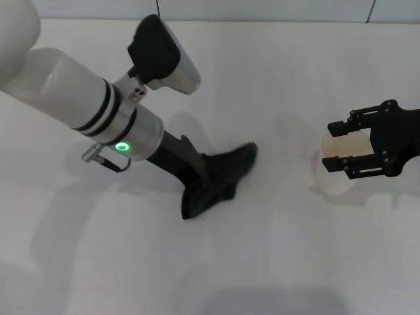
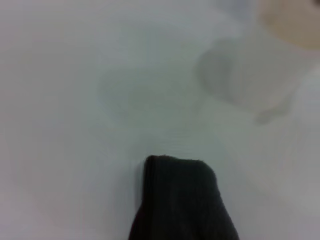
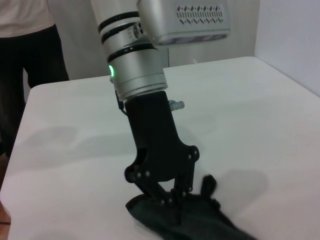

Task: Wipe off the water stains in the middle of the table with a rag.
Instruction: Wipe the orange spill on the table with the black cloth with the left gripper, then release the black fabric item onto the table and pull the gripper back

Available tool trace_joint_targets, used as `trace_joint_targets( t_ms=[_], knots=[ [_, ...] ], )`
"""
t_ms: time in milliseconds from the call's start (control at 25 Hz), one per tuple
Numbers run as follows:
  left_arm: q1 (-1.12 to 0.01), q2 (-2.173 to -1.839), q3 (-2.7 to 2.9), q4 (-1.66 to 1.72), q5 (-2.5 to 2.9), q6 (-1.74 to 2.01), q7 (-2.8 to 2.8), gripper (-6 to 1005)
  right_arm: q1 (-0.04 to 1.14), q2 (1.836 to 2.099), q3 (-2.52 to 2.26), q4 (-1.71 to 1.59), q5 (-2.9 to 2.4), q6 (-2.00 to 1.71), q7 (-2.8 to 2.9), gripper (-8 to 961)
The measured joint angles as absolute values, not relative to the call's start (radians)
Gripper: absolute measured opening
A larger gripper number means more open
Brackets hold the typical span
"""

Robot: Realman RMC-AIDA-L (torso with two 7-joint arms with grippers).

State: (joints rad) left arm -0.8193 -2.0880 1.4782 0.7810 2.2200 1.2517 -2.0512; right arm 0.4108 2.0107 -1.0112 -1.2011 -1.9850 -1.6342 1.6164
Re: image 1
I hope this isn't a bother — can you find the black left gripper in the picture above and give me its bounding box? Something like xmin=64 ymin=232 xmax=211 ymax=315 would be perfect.
xmin=146 ymin=130 xmax=208 ymax=195

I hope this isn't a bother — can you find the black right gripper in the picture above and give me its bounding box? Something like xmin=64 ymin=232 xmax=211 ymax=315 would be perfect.
xmin=322 ymin=99 xmax=420 ymax=181

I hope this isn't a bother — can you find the white paper cup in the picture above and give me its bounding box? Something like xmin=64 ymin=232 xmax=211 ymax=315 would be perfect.
xmin=314 ymin=129 xmax=374 ymax=195

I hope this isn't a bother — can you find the dark blue rag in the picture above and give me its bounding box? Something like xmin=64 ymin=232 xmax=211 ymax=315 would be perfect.
xmin=180 ymin=141 xmax=259 ymax=221

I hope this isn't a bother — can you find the left gripper cable with connector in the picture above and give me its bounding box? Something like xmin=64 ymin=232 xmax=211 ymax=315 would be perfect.
xmin=81 ymin=142 xmax=133 ymax=173

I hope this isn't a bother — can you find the left wrist camera housing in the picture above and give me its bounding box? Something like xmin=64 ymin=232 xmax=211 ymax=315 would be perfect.
xmin=127 ymin=14 xmax=202 ymax=95

